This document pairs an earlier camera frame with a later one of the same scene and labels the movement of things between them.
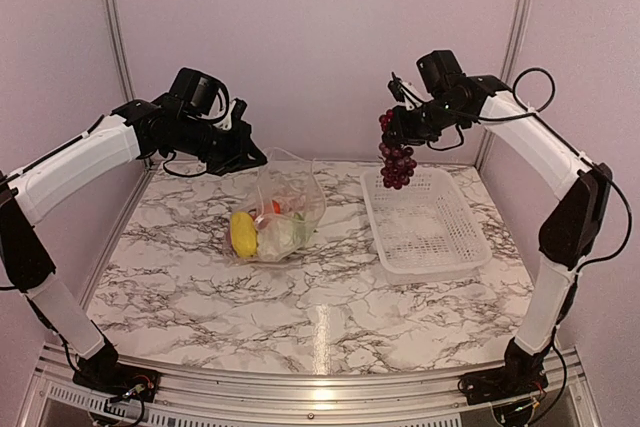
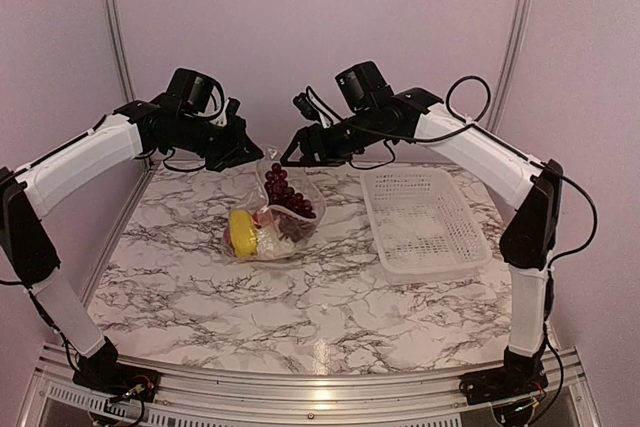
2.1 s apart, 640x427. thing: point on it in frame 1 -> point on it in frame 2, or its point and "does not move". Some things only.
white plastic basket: [425, 231] does not move
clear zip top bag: [285, 217] does not move
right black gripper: [402, 131] -> [325, 154]
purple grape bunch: [399, 162] -> [281, 195]
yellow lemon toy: [243, 234] does not move
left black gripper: [237, 152] does not move
